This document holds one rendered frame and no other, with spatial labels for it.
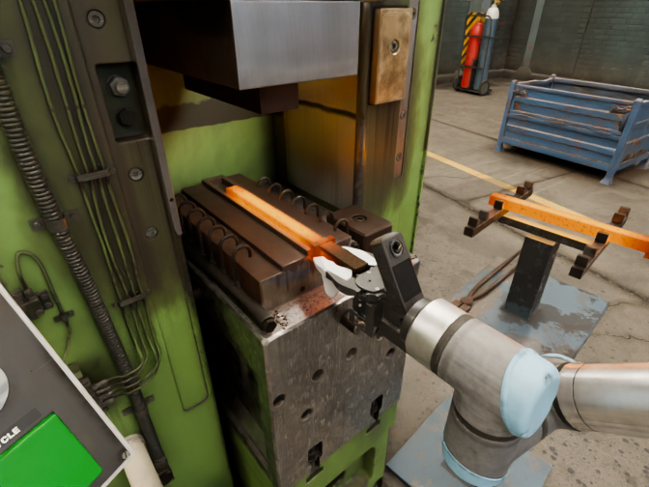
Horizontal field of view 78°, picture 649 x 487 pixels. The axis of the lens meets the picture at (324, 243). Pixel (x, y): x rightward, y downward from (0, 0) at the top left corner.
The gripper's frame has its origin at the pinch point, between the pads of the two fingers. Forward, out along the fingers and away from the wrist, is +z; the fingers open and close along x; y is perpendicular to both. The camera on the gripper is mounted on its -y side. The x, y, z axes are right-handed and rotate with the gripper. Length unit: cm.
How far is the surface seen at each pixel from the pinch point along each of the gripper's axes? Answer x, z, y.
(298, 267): -4.7, 2.9, 2.4
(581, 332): 53, -28, 29
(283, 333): -12.4, -3.0, 8.8
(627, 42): 820, 206, 16
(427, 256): 147, 78, 100
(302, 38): -2.6, 2.9, -32.4
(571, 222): 49, -20, 3
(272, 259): -8.0, 5.8, 0.9
